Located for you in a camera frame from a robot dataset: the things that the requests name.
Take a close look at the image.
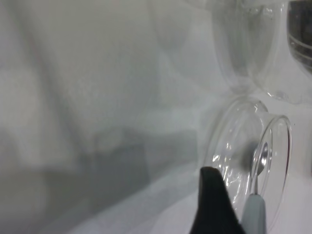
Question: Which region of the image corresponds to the clear glass cup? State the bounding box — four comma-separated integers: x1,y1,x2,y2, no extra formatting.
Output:
209,0,312,104

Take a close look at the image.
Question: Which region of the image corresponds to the dark coffee beans pile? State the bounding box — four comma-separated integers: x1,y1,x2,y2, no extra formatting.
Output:
286,0,312,74

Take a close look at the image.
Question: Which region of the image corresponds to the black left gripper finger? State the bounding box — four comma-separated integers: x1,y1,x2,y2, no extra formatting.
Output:
191,167,247,234

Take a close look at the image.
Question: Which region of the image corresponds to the metal spoon pale blue handle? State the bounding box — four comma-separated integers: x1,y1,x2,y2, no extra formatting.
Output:
241,140,270,234

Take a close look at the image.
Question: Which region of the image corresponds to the clear glass saucer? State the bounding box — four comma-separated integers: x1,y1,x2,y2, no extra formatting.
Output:
203,98,293,234

